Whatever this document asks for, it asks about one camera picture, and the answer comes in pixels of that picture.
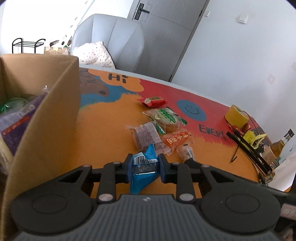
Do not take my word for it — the blue snack packet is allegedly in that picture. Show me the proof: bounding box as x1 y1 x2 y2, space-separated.
130 144 159 194

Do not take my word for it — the orange snack packet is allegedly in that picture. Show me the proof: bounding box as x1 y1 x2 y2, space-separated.
161 128 192 149

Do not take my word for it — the dark brown cake packet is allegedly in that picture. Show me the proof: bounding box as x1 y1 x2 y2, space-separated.
125 121 171 155

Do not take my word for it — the green label pastry packet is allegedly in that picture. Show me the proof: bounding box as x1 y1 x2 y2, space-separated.
141 107 187 135

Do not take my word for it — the red snack bar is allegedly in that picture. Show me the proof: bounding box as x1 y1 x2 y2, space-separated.
138 96 167 108

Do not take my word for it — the green snack packet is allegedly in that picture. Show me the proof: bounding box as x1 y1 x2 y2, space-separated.
1 97 28 114

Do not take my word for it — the white paper towel roll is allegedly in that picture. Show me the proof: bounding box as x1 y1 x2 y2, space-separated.
268 153 296 191

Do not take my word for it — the black folding stand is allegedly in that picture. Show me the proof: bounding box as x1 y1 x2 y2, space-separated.
226 131 275 184

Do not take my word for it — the brown glass bottle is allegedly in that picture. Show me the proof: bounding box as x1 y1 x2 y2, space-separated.
270 128 295 158

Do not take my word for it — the brown cardboard box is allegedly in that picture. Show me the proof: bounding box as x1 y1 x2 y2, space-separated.
1 54 80 240

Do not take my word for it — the yellow plastic bag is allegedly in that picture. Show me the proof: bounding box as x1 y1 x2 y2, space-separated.
243 131 267 150

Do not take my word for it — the colourful cartoon table mat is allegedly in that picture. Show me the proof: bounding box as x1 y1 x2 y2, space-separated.
73 68 258 181

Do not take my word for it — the yellow tape roll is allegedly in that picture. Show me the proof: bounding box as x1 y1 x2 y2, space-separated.
224 104 249 129

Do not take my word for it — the white dotted pillow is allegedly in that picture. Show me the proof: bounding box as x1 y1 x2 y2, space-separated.
72 41 115 69

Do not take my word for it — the grey armchair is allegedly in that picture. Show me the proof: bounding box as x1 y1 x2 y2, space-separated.
71 14 144 72

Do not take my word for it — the grey door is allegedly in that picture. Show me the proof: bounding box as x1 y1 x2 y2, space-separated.
128 0 209 81

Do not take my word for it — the black shoe rack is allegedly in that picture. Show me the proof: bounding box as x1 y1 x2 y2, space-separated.
11 38 46 53

